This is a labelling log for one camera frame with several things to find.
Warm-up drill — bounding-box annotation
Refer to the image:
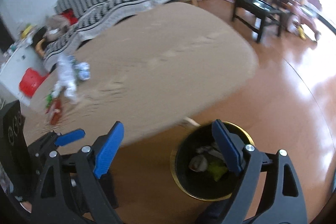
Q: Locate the red cigarette carton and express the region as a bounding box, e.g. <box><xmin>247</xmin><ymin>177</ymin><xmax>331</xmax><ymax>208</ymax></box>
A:
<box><xmin>48</xmin><ymin>98</ymin><xmax>63</xmax><ymax>125</ymax></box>

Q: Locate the green wrapper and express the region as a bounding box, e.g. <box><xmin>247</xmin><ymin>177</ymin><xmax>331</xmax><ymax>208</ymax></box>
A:
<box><xmin>46</xmin><ymin>93</ymin><xmax>54</xmax><ymax>109</ymax></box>

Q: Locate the black trash bin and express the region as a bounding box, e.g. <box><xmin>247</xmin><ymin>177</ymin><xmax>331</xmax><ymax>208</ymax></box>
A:
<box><xmin>170</xmin><ymin>123</ymin><xmax>238</xmax><ymax>201</ymax></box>

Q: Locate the red bear plastic chair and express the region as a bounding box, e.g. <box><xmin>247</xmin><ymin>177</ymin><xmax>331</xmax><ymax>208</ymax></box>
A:
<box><xmin>19</xmin><ymin>68</ymin><xmax>49</xmax><ymax>98</ymax></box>

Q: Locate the clear plastic bag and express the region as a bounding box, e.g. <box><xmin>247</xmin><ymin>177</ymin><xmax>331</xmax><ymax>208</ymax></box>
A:
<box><xmin>52</xmin><ymin>54</ymin><xmax>77</xmax><ymax>104</ymax></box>

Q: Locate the white cabinet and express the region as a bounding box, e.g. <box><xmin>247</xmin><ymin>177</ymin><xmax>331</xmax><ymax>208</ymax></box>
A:
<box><xmin>0</xmin><ymin>46</ymin><xmax>47</xmax><ymax>107</ymax></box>

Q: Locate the crumpled blue white wrapper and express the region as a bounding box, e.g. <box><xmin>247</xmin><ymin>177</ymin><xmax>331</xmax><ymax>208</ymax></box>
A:
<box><xmin>73</xmin><ymin>62</ymin><xmax>91</xmax><ymax>81</ymax></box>

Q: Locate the brown plush toy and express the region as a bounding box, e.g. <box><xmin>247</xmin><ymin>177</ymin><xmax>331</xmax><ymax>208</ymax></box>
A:
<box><xmin>45</xmin><ymin>15</ymin><xmax>71</xmax><ymax>41</ymax></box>

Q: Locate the red cushion on sofa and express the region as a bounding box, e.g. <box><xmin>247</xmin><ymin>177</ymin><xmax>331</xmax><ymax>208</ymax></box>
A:
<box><xmin>60</xmin><ymin>9</ymin><xmax>78</xmax><ymax>25</ymax></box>

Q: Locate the dark wooden side table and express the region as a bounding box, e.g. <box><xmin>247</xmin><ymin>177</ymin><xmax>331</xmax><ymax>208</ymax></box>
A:
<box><xmin>231</xmin><ymin>0</ymin><xmax>285</xmax><ymax>43</ymax></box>

